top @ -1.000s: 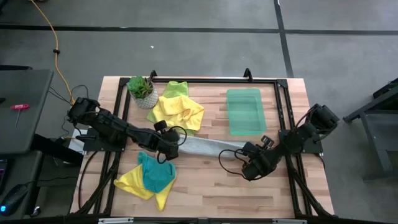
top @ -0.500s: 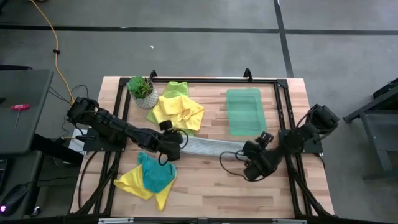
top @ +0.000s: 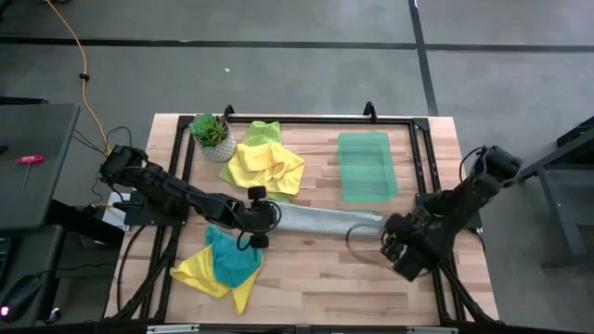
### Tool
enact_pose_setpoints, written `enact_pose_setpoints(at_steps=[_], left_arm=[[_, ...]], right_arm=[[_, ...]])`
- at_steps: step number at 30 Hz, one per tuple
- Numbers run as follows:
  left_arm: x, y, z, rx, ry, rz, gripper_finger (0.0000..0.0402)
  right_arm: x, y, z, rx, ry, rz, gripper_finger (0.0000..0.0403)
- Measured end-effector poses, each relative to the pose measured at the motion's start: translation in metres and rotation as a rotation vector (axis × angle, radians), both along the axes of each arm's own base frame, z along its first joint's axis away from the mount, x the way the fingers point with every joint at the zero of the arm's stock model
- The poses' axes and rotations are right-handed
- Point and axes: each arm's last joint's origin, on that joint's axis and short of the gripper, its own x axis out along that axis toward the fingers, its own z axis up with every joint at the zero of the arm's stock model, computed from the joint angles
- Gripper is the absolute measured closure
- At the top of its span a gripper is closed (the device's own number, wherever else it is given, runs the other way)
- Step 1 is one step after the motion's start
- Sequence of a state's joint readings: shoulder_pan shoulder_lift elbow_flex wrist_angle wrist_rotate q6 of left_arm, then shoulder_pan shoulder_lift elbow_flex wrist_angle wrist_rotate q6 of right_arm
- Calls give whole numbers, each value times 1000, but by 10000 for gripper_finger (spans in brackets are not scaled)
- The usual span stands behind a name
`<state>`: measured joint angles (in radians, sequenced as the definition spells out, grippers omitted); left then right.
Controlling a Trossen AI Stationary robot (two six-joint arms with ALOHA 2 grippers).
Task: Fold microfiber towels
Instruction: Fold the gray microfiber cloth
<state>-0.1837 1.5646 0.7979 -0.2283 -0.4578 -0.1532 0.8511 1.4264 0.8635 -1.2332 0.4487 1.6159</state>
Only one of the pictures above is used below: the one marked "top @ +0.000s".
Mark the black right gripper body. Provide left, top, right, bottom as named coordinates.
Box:
left=380, top=212, right=446, bottom=283

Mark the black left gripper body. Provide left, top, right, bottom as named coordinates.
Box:
left=239, top=185, right=279, bottom=251

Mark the yellow microfiber towel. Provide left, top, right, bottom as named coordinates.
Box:
left=226, top=142, right=306, bottom=196
left=169, top=244, right=265, bottom=316

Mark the grey waffle towel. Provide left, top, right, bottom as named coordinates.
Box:
left=277, top=201, right=389, bottom=237

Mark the teal microfiber towel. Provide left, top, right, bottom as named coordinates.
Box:
left=205, top=225, right=265, bottom=289

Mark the green translucent plastic tray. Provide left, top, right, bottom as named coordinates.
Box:
left=337, top=131, right=399, bottom=203

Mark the green microfiber towel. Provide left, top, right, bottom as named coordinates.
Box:
left=217, top=120, right=293, bottom=204

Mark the white textured plant pot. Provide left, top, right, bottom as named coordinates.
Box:
left=193, top=132, right=238, bottom=164

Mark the green succulent plant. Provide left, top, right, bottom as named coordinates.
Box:
left=188, top=113, right=230, bottom=148

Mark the black metal side table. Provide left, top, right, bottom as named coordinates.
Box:
left=511, top=115, right=594, bottom=271

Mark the white box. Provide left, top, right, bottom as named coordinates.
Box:
left=101, top=191, right=132, bottom=232

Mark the black support beam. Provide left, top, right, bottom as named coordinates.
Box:
left=45, top=198, right=127, bottom=248

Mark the grey desk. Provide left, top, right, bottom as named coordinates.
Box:
left=0, top=102, right=82, bottom=233

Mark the black computer mouse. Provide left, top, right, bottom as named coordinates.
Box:
left=0, top=273, right=44, bottom=325

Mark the black keyboard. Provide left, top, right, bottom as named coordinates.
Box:
left=0, top=237, right=13, bottom=291

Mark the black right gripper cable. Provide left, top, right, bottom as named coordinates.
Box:
left=345, top=222, right=389, bottom=267

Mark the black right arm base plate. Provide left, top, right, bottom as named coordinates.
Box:
left=415, top=192, right=484, bottom=231

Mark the silver aluminium bracket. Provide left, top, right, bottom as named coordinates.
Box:
left=406, top=326, right=459, bottom=334
left=146, top=324, right=200, bottom=334

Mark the black metal table frame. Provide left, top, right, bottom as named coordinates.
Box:
left=110, top=100, right=498, bottom=326

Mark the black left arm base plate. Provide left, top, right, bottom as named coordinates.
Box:
left=112, top=189, right=189, bottom=228

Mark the thin black cable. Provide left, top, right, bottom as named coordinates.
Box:
left=71, top=124, right=136, bottom=161

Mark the yellow extension cable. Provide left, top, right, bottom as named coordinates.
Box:
left=44, top=0, right=112, bottom=157

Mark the red-handled hex key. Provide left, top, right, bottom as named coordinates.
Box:
left=16, top=153, right=46, bottom=193

